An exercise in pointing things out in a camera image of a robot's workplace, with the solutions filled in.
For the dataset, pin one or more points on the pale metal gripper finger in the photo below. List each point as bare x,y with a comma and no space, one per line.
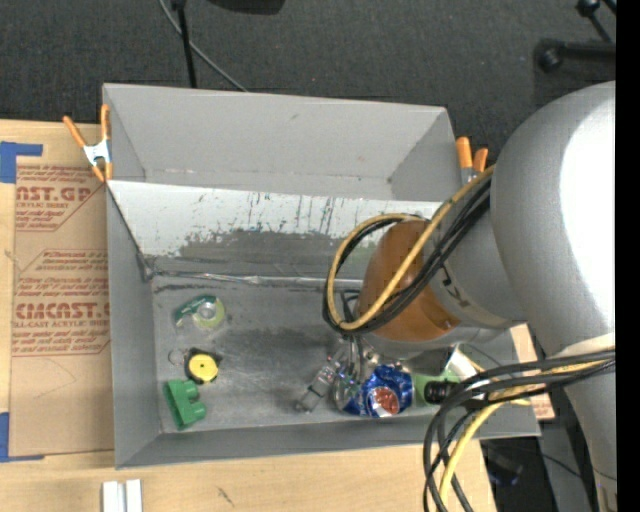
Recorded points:
345,389
320,386

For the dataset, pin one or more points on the crushed blue drink can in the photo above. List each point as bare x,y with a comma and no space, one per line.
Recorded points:
383,398

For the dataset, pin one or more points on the yellow and black tape measure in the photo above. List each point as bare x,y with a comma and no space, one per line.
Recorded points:
201,368

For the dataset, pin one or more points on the green toy block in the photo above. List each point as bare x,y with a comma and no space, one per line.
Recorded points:
183,403

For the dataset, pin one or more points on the grey metal bin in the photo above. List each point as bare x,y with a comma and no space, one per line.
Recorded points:
270,150

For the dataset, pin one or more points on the brown cardboard board red print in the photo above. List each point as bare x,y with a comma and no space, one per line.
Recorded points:
60,280

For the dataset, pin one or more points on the black cylinder on white bracket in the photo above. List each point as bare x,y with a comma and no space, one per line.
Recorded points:
442,392

